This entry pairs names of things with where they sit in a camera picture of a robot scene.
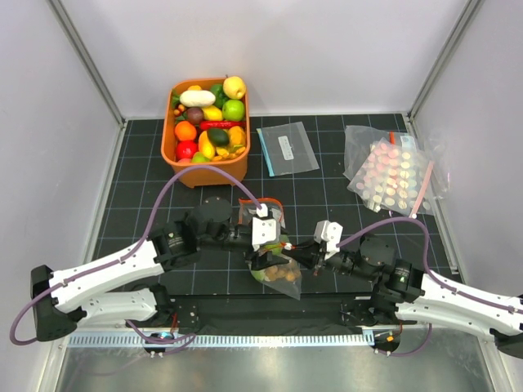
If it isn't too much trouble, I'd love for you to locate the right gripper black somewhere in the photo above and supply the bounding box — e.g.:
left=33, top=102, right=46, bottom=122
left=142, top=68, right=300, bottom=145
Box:
left=281, top=236, right=375, bottom=282

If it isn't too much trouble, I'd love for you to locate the orange zipper clear bag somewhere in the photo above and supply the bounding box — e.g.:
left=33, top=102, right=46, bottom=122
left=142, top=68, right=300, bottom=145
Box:
left=248, top=198, right=302, bottom=300

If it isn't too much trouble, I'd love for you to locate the brown toy longan bunch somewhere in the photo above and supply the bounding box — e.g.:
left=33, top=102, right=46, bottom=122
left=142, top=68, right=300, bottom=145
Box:
left=263, top=261, right=302, bottom=283

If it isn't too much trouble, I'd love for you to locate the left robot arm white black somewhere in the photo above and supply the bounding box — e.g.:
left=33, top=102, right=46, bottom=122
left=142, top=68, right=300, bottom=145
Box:
left=31, top=198, right=283, bottom=342

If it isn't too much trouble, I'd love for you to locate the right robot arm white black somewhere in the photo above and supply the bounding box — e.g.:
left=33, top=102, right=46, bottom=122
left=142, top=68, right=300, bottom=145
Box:
left=282, top=235, right=522, bottom=358

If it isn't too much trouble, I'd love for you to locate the blue zipper clear bag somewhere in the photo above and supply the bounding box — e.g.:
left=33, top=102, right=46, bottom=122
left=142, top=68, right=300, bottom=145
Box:
left=257, top=122, right=320, bottom=177

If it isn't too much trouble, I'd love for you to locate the polka dot zip bag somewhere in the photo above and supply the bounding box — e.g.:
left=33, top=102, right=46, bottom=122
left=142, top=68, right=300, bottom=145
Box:
left=347, top=136, right=433, bottom=218

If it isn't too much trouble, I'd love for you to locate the clear crumpled plastic bag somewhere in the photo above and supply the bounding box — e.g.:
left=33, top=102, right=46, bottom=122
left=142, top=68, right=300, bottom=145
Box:
left=343, top=126, right=450, bottom=199

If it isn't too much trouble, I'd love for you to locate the orange plastic basket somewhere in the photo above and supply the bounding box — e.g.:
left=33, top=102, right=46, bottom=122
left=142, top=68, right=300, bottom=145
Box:
left=160, top=77, right=251, bottom=189

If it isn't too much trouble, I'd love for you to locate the red toy chili pepper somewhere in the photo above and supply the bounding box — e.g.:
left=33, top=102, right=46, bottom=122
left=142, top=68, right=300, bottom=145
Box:
left=199, top=120, right=246, bottom=131

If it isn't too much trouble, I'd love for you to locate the yellow toy lemon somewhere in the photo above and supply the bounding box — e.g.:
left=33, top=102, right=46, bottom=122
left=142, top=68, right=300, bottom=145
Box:
left=202, top=105, right=224, bottom=121

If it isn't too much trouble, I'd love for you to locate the green toy apple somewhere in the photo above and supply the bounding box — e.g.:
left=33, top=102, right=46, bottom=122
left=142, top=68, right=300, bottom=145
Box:
left=221, top=100, right=245, bottom=122

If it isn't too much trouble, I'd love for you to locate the dark purple toy onion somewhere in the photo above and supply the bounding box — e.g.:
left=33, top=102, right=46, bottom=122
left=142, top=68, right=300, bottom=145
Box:
left=186, top=107, right=204, bottom=126

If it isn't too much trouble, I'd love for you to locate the white toy radish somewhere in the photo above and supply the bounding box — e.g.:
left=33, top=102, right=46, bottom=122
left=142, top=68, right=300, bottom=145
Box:
left=179, top=90, right=216, bottom=108

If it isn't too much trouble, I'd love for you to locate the yellow toy pear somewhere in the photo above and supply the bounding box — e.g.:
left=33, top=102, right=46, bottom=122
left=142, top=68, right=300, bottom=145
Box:
left=222, top=76, right=247, bottom=100

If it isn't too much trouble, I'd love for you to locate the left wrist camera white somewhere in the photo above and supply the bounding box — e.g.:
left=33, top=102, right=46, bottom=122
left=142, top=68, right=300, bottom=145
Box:
left=251, top=203, right=284, bottom=251

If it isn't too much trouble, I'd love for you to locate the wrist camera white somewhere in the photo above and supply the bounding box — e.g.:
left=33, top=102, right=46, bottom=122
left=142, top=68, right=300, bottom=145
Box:
left=314, top=220, right=343, bottom=252
left=251, top=203, right=284, bottom=251

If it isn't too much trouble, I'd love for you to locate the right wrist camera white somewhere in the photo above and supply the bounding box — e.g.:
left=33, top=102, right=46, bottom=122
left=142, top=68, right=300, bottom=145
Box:
left=314, top=220, right=343, bottom=252

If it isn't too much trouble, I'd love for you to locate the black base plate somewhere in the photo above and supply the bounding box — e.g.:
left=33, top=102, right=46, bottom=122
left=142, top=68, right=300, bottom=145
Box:
left=124, top=293, right=418, bottom=338

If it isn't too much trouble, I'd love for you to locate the aluminium frame rail front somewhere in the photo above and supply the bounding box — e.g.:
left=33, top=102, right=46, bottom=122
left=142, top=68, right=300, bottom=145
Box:
left=48, top=305, right=498, bottom=348

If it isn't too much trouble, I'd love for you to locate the left aluminium frame post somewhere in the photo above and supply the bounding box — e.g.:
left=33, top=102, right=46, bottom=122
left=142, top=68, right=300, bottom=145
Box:
left=46, top=0, right=125, bottom=127

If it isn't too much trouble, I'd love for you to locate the aluminium frame post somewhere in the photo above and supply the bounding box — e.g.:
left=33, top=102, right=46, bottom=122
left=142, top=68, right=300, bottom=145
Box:
left=407, top=0, right=484, bottom=123
left=46, top=0, right=125, bottom=127

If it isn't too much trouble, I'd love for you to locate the right aluminium frame post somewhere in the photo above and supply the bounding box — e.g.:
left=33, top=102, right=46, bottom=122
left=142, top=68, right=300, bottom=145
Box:
left=407, top=0, right=484, bottom=123

